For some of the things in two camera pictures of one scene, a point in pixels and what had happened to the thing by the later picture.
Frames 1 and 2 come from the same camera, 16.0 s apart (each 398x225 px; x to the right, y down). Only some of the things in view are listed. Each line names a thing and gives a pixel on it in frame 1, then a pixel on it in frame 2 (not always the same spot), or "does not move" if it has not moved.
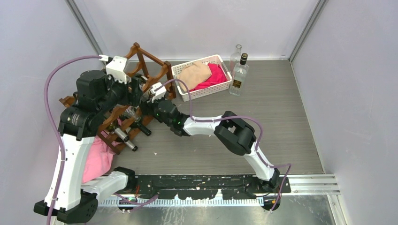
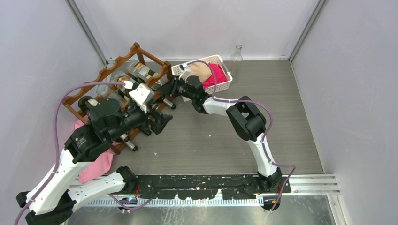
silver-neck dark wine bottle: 125,139 does not move
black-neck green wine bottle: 140,127 does not move
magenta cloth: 218,76 does not move
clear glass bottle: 235,58 does not move
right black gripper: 145,105 → 170,88
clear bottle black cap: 239,77 → 140,71
